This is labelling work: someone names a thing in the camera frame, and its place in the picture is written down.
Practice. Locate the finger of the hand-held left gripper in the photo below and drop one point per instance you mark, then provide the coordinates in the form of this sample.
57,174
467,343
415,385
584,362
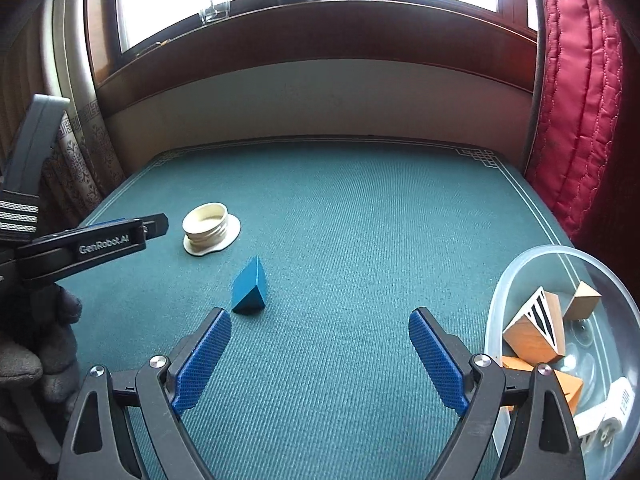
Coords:
156,225
110,222

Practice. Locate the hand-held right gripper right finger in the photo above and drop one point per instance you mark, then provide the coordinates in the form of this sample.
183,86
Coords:
437,360

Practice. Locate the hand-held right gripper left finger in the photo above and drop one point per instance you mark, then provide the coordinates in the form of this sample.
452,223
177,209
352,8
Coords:
200,360

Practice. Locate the cream plastic threaded cap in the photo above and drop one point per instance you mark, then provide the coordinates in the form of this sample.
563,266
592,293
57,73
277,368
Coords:
210,232

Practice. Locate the blue triangular block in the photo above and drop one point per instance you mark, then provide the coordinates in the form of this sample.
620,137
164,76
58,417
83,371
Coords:
247,285

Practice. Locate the orange striped triangular wedge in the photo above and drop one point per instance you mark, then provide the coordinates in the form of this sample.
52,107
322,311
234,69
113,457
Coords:
525,335

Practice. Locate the orange wooden block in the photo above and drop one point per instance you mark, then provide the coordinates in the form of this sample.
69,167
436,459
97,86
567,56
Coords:
570,387

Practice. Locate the pale wooden block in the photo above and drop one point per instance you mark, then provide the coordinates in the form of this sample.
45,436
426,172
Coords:
582,302

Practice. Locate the clear plastic bowl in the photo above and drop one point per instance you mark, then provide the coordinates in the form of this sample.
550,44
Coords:
600,280

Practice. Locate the white charger plug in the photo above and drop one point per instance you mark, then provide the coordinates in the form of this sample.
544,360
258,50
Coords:
617,400

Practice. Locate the person's left hand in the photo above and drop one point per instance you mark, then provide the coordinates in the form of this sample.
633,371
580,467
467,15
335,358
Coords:
30,340

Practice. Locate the patterned beige curtain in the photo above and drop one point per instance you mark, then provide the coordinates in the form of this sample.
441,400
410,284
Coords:
85,160

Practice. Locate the clear drinking glass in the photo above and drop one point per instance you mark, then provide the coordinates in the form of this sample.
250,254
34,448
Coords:
215,10

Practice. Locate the red quilted mattress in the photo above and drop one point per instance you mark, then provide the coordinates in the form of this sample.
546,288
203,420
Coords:
575,85

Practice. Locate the wooden window frame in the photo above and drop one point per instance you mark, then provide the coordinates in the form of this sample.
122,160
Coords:
325,35

